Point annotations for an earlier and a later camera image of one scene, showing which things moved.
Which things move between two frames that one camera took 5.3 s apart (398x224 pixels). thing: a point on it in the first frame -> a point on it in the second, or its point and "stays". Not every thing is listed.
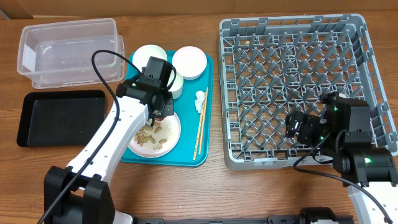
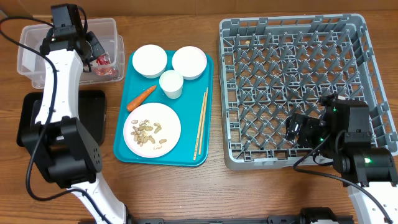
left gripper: (167, 106) -> (97, 47)
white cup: (178, 88) stays
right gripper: (309, 126) stays
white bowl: (142, 55) stays
